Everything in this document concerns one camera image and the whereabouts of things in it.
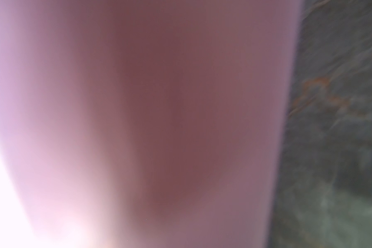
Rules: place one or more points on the pink purple wrapping paper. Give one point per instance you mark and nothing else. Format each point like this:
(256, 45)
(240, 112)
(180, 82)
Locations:
(146, 124)

